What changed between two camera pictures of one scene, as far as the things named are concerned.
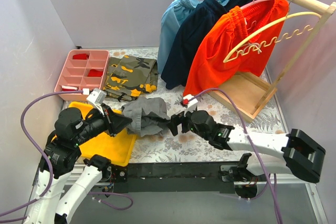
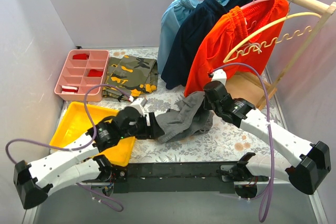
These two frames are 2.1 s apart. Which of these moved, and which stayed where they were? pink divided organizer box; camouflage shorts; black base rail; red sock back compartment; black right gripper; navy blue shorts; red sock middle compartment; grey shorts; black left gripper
Moved: black right gripper; black left gripper; grey shorts
Stayed: red sock back compartment; camouflage shorts; navy blue shorts; black base rail; pink divided organizer box; red sock middle compartment
